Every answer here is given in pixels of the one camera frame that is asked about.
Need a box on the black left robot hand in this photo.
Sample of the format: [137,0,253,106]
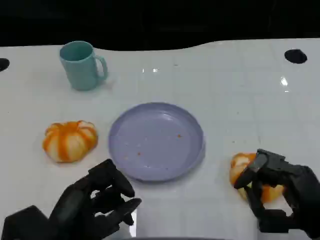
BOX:
[48,158,143,240]

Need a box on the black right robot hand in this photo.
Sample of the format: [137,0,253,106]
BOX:
[233,148,320,240]

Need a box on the orange and white bread roll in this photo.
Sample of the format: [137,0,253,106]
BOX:
[229,152,286,204]
[41,120,99,164]

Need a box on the lilac plate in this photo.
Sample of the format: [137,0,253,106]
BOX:
[108,101,206,183]

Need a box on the pale green mug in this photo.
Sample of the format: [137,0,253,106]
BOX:
[59,40,109,91]

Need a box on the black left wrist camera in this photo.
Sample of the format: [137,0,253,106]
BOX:
[2,204,52,240]

